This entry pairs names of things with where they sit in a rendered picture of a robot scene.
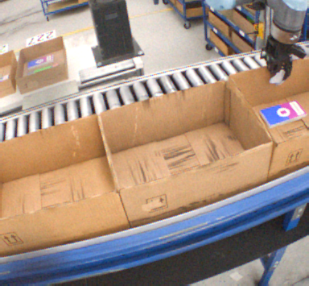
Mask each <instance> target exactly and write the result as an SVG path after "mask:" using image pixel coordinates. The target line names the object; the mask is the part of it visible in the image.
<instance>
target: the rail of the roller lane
mask: <svg viewBox="0 0 309 286"><path fill-rule="evenodd" d="M296 44H297V45H298V46H300V47H302V46H305V47H307V48H308V46H309V41H308V42H307V41H306V42H301V43H296ZM261 51H262V50H259V51H258V50H257V51H254V52H247V53H241V54H239V55H237V54H236V55H233V56H225V57H222V58H219V59H218V58H216V59H214V60H208V61H202V62H199V63H195V64H190V65H187V66H181V67H178V68H173V69H167V70H163V71H160V72H156V73H151V74H147V75H145V76H141V77H135V78H132V79H129V80H126V81H121V82H118V83H114V84H111V85H105V86H102V87H99V88H96V89H91V90H90V91H88V92H84V93H79V94H76V95H73V96H71V97H65V98H62V99H59V100H56V101H53V102H49V103H46V104H43V105H40V106H36V107H33V108H30V109H28V110H24V111H21V112H18V113H16V114H13V115H9V116H6V117H4V118H0V123H1V124H3V125H4V127H5V131H4V135H5V134H6V123H7V122H8V121H10V120H15V123H16V127H15V131H17V130H18V119H19V118H20V117H21V116H24V117H26V118H27V127H29V117H30V114H31V113H33V112H36V113H37V114H39V124H41V123H42V111H43V109H49V110H50V111H51V120H54V119H55V115H54V108H55V106H57V105H62V106H63V107H64V116H67V115H68V110H67V104H68V103H69V102H70V101H75V102H76V106H77V111H78V112H81V110H80V99H81V98H82V97H88V98H89V100H90V104H91V108H95V106H94V103H93V95H94V94H95V93H101V94H102V96H103V98H104V102H105V104H106V103H108V100H107V97H106V92H107V91H108V90H109V89H114V90H116V92H117V95H118V100H121V99H122V97H121V95H120V88H121V87H122V86H123V85H126V86H128V87H129V88H130V91H131V93H132V95H133V96H136V94H135V92H134V89H133V84H134V83H135V82H141V83H142V84H143V86H144V87H145V90H146V92H147V93H148V92H150V91H149V89H148V87H147V85H146V82H147V80H149V79H151V78H154V79H155V80H156V81H157V83H158V85H159V87H160V89H163V86H162V85H161V84H160V82H159V79H160V77H161V76H163V75H168V76H169V77H170V79H171V81H172V83H173V84H174V86H176V85H177V84H176V83H175V81H174V79H173V74H174V73H175V72H181V73H182V74H183V76H184V78H185V79H186V81H187V82H190V81H189V80H188V79H187V77H186V76H185V72H186V71H187V70H188V69H190V68H191V69H194V70H195V72H196V73H197V75H198V76H199V78H200V79H201V80H202V77H201V76H200V74H199V73H198V71H197V69H198V68H199V67H201V66H204V67H206V68H207V69H208V71H209V72H211V70H210V68H209V67H210V65H211V64H218V66H219V67H220V68H221V64H222V63H223V62H224V61H228V62H229V63H230V64H231V65H233V60H235V59H240V60H241V61H242V62H243V60H244V59H245V57H246V56H250V57H251V58H252V59H253V58H254V56H255V55H261ZM211 73H212V72H211ZM212 75H213V74H212ZM213 76H214V75H213Z"/></svg>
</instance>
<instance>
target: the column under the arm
mask: <svg viewBox="0 0 309 286"><path fill-rule="evenodd" d="M89 7H90V12H91V17H92V20H93V26H94V30H95V31H94V32H95V35H96V38H97V45H95V46H94V45H93V46H92V47H91V51H92V53H93V57H94V61H95V64H96V65H97V68H100V67H104V66H106V65H110V64H116V63H117V62H121V61H124V60H130V59H133V58H136V57H140V56H144V52H143V50H142V49H141V47H140V45H139V44H138V43H137V41H136V39H135V38H134V37H133V36H132V31H131V28H130V21H129V17H128V15H129V13H128V10H127V5H126V0H113V1H112V2H106V3H98V2H96V0H89Z"/></svg>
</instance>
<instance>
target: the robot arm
mask: <svg viewBox="0 0 309 286"><path fill-rule="evenodd" d="M205 1H206V2H207V4H208V5H210V7H211V8H213V9H215V10H229V9H232V8H233V7H237V6H242V5H245V4H249V3H253V2H259V1H261V2H263V3H264V4H265V5H266V6H268V7H269V8H271V9H272V10H273V11H274V13H273V16H274V17H273V20H272V24H271V29H270V33H271V35H268V36H267V41H266V46H265V47H262V51H261V56H260V60H261V59H264V60H265V62H266V65H267V67H266V68H267V69H268V70H269V72H270V74H273V73H277V74H276V75H275V77H273V78H271V79H270V83H276V84H275V85H281V84H282V83H283V82H284V81H285V80H286V79H287V78H289V77H290V75H291V70H292V67H293V66H292V64H293V63H292V61H293V56H292V55H295V56H297V57H298V58H301V59H304V57H306V55H307V54H306V53H305V50H304V49H303V48H302V47H300V46H298V45H297V44H295V43H297V42H298V40H299V37H300V33H301V30H302V29H301V28H302V25H303V20H304V17H305V14H306V13H305V12H306V9H307V8H308V0H205ZM263 50H264V51H265V53H266V54H265V55H264V56H262V53H263ZM291 54H292V55H291Z"/></svg>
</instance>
